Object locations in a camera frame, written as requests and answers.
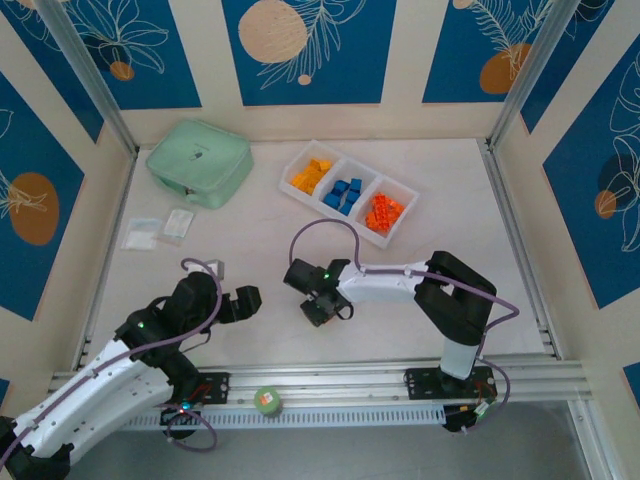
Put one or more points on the yellow-orange lego brick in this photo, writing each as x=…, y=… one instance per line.
x=299, y=180
x=312, y=185
x=320, y=166

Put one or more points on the small clear gauze packet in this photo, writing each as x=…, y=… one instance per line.
x=178, y=221

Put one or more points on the white three-compartment tray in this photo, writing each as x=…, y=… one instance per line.
x=382, y=239

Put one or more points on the orange long studded lego beam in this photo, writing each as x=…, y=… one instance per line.
x=389, y=202

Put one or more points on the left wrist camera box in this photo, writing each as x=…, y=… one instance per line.
x=216, y=267

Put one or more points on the green tape roll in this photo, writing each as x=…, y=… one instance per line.
x=267, y=400

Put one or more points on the large clear gauze packet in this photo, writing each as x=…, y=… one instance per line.
x=140, y=240

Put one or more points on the aluminium frame post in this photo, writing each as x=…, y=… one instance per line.
x=89, y=75
x=532, y=75

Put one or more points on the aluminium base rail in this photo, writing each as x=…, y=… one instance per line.
x=325, y=377

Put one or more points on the black controller board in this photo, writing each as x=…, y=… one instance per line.
x=180, y=419
x=457, y=422

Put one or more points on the aluminium table side rail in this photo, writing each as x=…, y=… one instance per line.
x=107, y=250
x=523, y=250

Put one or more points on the orange lego plate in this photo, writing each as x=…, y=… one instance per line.
x=374, y=219

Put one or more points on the mint green zipper pouch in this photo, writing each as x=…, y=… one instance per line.
x=200, y=155

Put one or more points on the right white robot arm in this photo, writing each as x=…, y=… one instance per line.
x=380, y=287

